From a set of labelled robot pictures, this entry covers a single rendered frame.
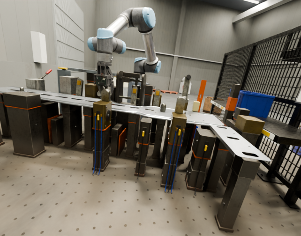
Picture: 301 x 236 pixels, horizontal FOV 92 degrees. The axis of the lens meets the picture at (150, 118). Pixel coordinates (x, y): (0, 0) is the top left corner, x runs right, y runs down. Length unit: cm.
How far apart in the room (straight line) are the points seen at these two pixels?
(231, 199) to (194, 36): 1219
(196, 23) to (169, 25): 197
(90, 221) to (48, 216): 14
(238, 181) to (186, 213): 24
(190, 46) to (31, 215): 1213
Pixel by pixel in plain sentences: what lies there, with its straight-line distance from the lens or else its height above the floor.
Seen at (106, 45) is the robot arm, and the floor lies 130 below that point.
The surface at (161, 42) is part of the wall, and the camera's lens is 1163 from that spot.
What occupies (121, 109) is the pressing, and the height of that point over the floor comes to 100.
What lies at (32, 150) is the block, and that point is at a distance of 98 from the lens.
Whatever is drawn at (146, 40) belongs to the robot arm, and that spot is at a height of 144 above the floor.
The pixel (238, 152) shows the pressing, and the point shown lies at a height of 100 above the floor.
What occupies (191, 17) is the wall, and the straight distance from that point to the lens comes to 1266.
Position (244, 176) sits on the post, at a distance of 56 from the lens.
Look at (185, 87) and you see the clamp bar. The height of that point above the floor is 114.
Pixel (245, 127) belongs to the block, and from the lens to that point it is 76.
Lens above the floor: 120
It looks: 17 degrees down
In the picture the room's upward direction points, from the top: 7 degrees clockwise
